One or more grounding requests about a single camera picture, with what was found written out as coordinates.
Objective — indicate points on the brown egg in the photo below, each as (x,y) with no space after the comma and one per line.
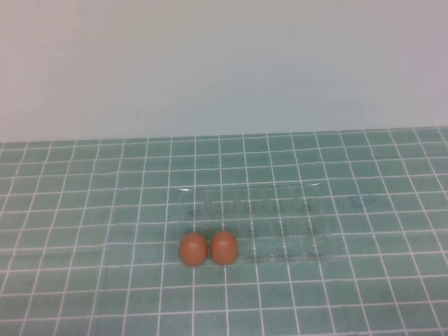
(193,250)
(224,248)

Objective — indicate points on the clear plastic egg tray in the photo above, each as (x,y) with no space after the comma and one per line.
(276,224)

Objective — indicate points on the green white-grid mat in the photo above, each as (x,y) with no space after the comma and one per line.
(70,210)

